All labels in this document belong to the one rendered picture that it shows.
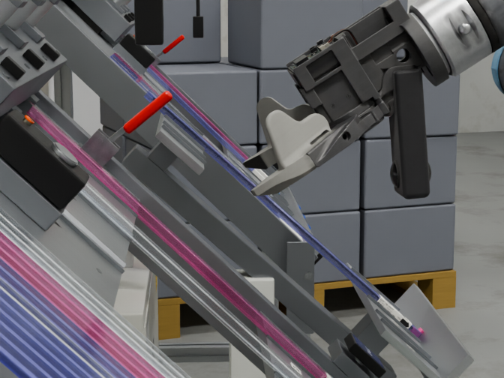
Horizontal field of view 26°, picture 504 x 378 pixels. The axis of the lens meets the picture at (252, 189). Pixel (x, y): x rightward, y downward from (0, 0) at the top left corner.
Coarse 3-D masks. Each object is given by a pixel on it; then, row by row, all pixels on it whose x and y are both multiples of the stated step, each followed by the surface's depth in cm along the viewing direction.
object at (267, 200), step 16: (144, 96) 144; (192, 128) 146; (208, 144) 146; (224, 160) 146; (240, 176) 147; (272, 208) 148; (288, 224) 148; (336, 256) 150; (352, 272) 150; (368, 288) 151; (416, 336) 152
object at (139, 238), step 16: (80, 192) 97; (96, 192) 97; (112, 208) 97; (128, 224) 98; (144, 240) 98; (160, 256) 98; (176, 272) 99; (192, 288) 99; (208, 304) 99; (224, 320) 100; (240, 336) 100; (256, 336) 101; (256, 352) 100; (272, 352) 101; (272, 368) 101; (288, 368) 101
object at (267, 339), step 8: (256, 328) 116; (264, 336) 112; (288, 336) 121; (272, 344) 110; (296, 344) 121; (280, 352) 110; (288, 352) 112; (304, 352) 121; (288, 360) 110; (296, 360) 112; (296, 368) 110; (304, 368) 112; (272, 376) 100; (280, 376) 101; (304, 376) 110; (312, 376) 112
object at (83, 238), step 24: (0, 192) 78; (24, 216) 78; (72, 216) 88; (96, 216) 96; (48, 240) 78; (72, 240) 83; (96, 240) 88; (120, 240) 95; (72, 264) 78; (96, 264) 83; (120, 264) 89; (96, 288) 78
